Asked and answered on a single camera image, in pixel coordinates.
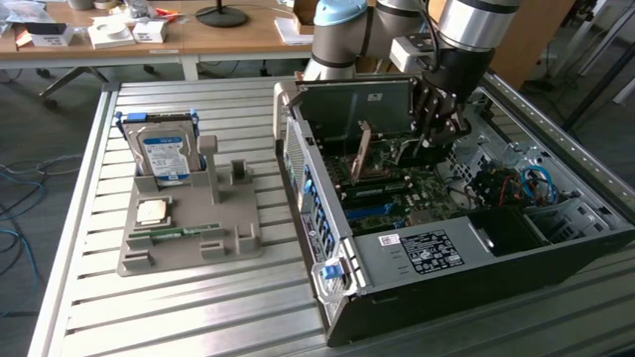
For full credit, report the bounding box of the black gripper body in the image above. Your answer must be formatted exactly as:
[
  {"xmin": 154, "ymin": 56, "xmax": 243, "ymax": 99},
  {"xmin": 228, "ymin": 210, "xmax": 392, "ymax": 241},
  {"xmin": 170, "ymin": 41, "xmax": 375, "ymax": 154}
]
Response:
[{"xmin": 420, "ymin": 39, "xmax": 498, "ymax": 98}]

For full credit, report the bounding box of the silver perforated disk bay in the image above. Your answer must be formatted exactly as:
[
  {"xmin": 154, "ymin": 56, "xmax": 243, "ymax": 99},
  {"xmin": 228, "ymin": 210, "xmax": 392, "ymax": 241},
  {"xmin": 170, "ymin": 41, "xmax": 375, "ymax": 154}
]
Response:
[{"xmin": 436, "ymin": 109, "xmax": 515, "ymax": 176}]

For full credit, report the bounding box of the green motherboard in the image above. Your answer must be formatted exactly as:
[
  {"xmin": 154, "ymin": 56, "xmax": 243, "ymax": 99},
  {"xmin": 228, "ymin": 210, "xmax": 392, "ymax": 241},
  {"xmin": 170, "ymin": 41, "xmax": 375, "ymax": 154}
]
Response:
[{"xmin": 319, "ymin": 135, "xmax": 471, "ymax": 237}]

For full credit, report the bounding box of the metal CPU socket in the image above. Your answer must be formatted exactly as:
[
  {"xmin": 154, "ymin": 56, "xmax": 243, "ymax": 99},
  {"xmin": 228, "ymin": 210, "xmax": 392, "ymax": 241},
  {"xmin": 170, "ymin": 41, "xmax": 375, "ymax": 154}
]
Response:
[{"xmin": 347, "ymin": 155, "xmax": 394, "ymax": 179}]

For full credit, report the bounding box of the installed RAM stick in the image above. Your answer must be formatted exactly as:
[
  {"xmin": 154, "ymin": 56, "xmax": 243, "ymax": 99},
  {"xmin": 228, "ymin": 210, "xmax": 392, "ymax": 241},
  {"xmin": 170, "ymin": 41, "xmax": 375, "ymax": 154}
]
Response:
[{"xmin": 342, "ymin": 180, "xmax": 412, "ymax": 200}]

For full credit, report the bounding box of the blue expansion slot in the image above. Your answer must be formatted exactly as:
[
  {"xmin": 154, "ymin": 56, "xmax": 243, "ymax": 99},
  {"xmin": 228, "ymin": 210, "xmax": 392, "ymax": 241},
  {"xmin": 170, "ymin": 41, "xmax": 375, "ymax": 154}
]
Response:
[{"xmin": 347, "ymin": 206, "xmax": 398, "ymax": 221}]

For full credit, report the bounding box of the white paper booklet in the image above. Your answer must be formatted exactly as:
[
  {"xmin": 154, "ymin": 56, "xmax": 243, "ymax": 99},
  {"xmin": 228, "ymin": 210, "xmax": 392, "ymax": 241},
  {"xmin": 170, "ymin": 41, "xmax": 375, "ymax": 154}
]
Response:
[{"xmin": 274, "ymin": 16, "xmax": 315, "ymax": 46}]

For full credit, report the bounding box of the grey power supply unit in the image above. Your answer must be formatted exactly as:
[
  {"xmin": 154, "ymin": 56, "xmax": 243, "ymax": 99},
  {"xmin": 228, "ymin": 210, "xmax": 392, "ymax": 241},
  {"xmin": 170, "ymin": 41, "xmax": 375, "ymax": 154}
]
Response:
[{"xmin": 351, "ymin": 217, "xmax": 498, "ymax": 289}]

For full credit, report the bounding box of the black open PC case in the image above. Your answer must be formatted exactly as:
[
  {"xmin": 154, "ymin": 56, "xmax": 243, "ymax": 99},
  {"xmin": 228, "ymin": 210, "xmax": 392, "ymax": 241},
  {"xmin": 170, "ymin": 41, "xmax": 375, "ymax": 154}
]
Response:
[{"xmin": 272, "ymin": 68, "xmax": 635, "ymax": 349}]

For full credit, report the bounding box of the blue case latch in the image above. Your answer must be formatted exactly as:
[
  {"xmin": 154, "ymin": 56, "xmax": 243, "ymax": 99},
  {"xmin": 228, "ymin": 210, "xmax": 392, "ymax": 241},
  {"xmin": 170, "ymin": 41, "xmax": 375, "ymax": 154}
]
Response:
[{"xmin": 319, "ymin": 262, "xmax": 347, "ymax": 280}]

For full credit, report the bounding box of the black round lamp base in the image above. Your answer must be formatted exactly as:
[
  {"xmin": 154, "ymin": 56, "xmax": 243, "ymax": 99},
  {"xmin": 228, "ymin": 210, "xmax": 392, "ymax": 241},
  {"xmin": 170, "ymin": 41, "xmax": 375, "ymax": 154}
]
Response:
[{"xmin": 195, "ymin": 0, "xmax": 250, "ymax": 29}]

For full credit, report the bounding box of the grey parts rack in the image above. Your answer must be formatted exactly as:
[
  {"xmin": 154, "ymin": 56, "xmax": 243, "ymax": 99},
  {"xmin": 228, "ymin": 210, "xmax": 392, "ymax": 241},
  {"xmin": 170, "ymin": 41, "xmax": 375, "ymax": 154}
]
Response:
[{"xmin": 116, "ymin": 135, "xmax": 267, "ymax": 278}]

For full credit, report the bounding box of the hard disk with blue caddy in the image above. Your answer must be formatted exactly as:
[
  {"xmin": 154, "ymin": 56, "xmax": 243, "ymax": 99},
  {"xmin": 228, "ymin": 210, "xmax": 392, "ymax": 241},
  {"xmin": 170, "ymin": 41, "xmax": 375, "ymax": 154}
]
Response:
[{"xmin": 114, "ymin": 109, "xmax": 203, "ymax": 189}]

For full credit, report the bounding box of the small white labelled box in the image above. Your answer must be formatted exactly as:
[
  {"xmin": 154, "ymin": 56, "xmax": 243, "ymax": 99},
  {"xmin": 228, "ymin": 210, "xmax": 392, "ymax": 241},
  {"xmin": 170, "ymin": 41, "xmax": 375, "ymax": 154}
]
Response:
[{"xmin": 132, "ymin": 20, "xmax": 168, "ymax": 44}]

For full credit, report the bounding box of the green RAM stick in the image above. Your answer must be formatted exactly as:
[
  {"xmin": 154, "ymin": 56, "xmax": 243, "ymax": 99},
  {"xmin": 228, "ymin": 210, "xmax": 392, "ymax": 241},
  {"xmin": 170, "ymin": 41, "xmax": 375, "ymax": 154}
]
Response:
[{"xmin": 128, "ymin": 222, "xmax": 223, "ymax": 239}]

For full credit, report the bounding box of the silver CPU chip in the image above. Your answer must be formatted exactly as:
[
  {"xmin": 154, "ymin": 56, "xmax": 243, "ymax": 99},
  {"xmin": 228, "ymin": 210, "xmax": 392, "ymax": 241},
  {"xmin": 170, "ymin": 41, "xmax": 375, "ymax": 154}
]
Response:
[{"xmin": 136, "ymin": 199, "xmax": 172, "ymax": 226}]

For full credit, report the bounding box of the white box with round roll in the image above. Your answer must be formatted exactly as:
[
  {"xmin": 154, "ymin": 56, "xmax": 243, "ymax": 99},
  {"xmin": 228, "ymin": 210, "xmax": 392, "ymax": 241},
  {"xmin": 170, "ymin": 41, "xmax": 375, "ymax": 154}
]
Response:
[{"xmin": 87, "ymin": 16, "xmax": 136, "ymax": 50}]

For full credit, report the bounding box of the black and white box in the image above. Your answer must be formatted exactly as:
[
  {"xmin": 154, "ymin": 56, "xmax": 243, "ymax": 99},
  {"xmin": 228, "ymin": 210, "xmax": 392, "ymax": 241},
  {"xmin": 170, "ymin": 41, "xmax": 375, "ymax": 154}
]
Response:
[{"xmin": 23, "ymin": 22, "xmax": 76, "ymax": 48}]

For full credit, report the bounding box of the black camera cable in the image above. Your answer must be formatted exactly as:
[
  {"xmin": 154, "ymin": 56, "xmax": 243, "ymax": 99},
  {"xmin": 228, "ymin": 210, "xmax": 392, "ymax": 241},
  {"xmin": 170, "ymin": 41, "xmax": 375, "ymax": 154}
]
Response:
[{"xmin": 419, "ymin": 0, "xmax": 446, "ymax": 74}]

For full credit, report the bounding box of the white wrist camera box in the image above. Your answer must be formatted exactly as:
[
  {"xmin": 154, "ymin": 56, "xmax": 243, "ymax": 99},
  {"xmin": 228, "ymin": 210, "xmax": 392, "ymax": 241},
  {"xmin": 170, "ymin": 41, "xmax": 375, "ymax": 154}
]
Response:
[{"xmin": 390, "ymin": 33, "xmax": 436, "ymax": 72}]

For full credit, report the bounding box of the orange wire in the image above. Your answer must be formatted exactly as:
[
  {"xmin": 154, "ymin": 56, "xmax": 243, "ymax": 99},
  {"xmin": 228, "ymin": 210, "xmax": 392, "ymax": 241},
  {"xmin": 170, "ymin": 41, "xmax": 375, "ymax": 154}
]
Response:
[{"xmin": 500, "ymin": 174, "xmax": 522, "ymax": 204}]

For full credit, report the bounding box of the blue data wire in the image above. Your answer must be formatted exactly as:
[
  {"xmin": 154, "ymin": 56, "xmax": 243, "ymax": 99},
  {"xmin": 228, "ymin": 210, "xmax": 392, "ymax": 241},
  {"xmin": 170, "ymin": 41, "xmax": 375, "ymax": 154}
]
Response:
[{"xmin": 515, "ymin": 165, "xmax": 562, "ymax": 208}]

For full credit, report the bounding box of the grey floor cable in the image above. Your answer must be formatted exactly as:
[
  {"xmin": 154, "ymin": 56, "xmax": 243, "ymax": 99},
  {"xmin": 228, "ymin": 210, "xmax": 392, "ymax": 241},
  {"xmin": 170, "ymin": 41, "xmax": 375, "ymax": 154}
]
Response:
[{"xmin": 0, "ymin": 154, "xmax": 83, "ymax": 176}]

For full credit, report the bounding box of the blue floor cable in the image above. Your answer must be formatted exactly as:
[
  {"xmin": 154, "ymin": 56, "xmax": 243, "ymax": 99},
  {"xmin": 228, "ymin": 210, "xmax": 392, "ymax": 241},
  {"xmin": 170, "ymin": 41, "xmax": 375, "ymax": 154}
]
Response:
[{"xmin": 0, "ymin": 163, "xmax": 48, "ymax": 317}]

